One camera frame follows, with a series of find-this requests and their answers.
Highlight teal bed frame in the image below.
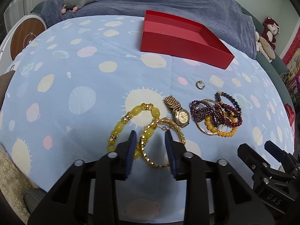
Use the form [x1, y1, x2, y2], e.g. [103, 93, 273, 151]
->
[241, 7, 289, 94]

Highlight red cardboard tray box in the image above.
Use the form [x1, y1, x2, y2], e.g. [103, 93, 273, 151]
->
[140, 10, 234, 70]

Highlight garnet multi-strand bead bracelet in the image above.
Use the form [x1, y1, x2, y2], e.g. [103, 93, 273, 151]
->
[189, 99, 226, 126]

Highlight black bead bracelet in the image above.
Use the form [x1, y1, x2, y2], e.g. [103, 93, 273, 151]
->
[214, 91, 243, 118]

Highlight light blue planet bedsheet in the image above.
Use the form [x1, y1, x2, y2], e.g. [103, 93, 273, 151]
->
[0, 15, 296, 224]

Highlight gold wrist watch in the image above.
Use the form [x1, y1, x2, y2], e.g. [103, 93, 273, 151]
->
[164, 95, 190, 128]

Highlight orange yellow bead bracelet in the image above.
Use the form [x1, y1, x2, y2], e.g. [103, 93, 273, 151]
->
[204, 114, 238, 138]

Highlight red monkey plush toy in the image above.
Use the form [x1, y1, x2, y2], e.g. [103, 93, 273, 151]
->
[262, 17, 280, 50]

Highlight red gift bag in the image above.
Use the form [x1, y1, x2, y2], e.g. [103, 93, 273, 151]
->
[284, 104, 296, 128]

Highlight dark red bead bracelet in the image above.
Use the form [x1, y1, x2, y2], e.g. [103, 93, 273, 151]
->
[211, 103, 244, 128]

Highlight dark blue blanket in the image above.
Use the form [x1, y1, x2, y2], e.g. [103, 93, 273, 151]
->
[41, 0, 257, 59]

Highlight beige plush toy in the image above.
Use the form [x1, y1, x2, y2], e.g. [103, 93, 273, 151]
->
[255, 31, 276, 62]

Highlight gold twisted bangle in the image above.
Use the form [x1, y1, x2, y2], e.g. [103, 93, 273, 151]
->
[137, 117, 186, 168]

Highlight rose gold thin bangle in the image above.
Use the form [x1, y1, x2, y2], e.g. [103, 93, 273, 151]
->
[191, 99, 225, 136]

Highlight round wooden white side table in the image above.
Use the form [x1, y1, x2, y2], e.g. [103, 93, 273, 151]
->
[1, 14, 46, 62]

